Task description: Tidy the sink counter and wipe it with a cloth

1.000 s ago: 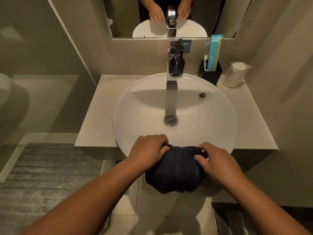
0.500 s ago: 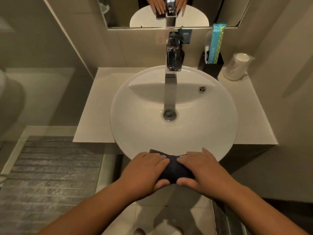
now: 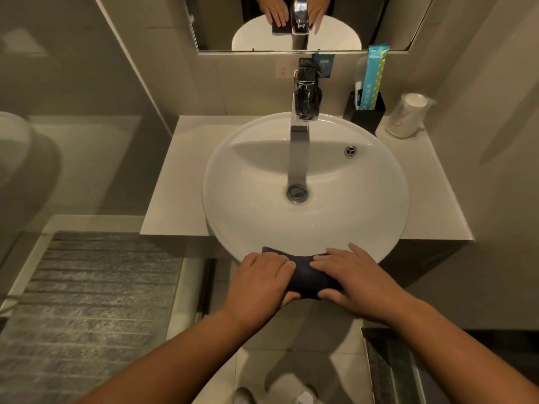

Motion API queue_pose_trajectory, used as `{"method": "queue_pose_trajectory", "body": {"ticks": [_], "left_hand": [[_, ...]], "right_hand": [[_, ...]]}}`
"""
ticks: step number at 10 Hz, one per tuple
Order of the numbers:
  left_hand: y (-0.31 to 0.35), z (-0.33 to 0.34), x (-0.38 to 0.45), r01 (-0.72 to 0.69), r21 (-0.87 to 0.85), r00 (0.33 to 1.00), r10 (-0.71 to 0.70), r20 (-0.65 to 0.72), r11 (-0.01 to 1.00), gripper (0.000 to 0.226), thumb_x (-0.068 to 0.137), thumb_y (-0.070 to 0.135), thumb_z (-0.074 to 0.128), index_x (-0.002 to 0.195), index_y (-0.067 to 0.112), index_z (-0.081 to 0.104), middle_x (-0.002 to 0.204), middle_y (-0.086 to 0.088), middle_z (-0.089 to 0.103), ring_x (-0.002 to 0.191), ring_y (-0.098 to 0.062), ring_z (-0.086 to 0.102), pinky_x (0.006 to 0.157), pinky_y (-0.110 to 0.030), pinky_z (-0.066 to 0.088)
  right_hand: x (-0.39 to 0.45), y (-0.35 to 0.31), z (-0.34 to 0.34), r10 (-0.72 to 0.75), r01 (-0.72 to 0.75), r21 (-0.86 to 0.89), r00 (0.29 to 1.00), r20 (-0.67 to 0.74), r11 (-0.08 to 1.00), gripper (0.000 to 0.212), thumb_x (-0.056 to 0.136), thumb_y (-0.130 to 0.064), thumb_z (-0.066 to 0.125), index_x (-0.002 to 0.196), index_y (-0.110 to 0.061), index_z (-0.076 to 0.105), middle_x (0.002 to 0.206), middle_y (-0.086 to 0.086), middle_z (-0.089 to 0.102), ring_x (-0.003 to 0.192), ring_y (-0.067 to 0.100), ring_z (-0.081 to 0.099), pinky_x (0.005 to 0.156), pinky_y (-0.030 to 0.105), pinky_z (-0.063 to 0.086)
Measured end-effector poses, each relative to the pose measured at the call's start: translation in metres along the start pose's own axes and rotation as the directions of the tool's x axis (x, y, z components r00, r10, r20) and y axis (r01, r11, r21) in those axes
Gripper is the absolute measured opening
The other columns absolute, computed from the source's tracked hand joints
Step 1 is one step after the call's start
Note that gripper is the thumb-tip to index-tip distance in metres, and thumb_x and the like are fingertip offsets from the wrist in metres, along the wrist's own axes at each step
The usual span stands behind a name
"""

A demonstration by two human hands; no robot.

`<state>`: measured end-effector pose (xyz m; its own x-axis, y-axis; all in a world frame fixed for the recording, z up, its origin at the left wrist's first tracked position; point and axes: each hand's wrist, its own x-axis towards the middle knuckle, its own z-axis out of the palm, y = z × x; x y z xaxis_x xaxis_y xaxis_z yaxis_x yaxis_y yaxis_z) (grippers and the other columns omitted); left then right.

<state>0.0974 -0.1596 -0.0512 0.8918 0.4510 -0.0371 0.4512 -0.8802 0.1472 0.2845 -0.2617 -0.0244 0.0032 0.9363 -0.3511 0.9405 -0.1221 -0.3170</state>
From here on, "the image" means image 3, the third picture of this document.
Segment person's left hand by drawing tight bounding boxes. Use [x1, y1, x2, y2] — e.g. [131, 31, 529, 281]
[222, 252, 302, 333]

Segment person's right hand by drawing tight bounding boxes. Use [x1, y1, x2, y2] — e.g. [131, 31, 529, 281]
[309, 243, 417, 329]

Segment dark blue cloth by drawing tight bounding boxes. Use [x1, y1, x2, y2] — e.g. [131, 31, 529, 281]
[261, 247, 342, 300]

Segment person's left forearm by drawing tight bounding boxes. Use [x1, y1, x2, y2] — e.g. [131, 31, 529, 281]
[78, 309, 255, 404]

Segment person's right forearm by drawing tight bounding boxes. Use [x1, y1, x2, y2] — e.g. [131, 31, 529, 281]
[389, 299, 539, 404]

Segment chrome sink drain plug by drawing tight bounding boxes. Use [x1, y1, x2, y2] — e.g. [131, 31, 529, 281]
[286, 183, 309, 203]

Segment dark granite door threshold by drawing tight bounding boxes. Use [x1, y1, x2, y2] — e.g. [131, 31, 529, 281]
[361, 327, 426, 404]

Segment white round sink basin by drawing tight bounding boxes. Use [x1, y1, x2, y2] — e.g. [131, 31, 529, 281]
[202, 112, 410, 264]

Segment black square holder box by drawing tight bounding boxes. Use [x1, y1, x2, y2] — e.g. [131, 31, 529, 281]
[343, 91, 387, 135]

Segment plastic wrapped paper cups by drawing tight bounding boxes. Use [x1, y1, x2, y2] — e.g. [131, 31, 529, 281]
[384, 93, 437, 140]

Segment chrome faucet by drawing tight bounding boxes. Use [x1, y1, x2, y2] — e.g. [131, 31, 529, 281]
[287, 58, 323, 189]

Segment clear white toiletry packet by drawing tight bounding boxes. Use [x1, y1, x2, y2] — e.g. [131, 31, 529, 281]
[355, 54, 369, 110]

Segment teal dotted toothbrush packet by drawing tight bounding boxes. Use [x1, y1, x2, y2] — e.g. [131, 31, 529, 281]
[359, 45, 390, 111]

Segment grey ribbed stone shower floor mat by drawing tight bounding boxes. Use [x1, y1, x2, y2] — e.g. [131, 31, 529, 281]
[0, 231, 184, 404]

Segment blue wall sticker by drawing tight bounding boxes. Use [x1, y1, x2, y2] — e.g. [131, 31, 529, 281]
[312, 54, 336, 79]

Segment wall mirror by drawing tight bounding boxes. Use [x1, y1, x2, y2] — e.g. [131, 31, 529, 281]
[184, 0, 435, 53]

